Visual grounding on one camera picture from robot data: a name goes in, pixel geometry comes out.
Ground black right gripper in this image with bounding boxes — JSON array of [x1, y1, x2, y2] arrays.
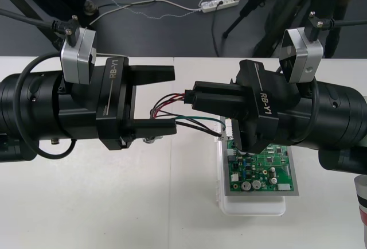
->
[[191, 59, 299, 154]]

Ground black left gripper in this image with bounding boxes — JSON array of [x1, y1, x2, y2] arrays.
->
[[58, 56, 178, 151]]

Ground red black green cable bundle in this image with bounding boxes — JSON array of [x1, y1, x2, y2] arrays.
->
[[142, 88, 230, 145]]

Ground dark tripod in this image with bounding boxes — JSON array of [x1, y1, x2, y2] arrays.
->
[[222, 0, 358, 59]]

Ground white power strip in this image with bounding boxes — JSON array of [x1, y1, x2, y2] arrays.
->
[[200, 0, 240, 14]]

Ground black slanted stand pole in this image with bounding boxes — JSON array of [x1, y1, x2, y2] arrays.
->
[[0, 0, 63, 58]]

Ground black plugged floor cable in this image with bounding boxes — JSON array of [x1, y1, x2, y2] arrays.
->
[[211, 1, 227, 58]]

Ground left arm wrist camera box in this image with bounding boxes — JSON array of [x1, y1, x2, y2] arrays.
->
[[60, 28, 97, 85]]

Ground arm wrist camera box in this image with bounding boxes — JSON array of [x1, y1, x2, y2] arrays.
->
[[60, 28, 97, 85], [279, 28, 324, 84]]

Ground green circuit board grey frame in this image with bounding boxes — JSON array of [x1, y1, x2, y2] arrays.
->
[[220, 116, 300, 198]]

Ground right arm wrist camera box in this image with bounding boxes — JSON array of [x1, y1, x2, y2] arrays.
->
[[279, 28, 324, 84]]

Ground cream power strip cord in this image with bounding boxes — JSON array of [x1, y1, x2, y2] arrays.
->
[[88, 0, 201, 28]]

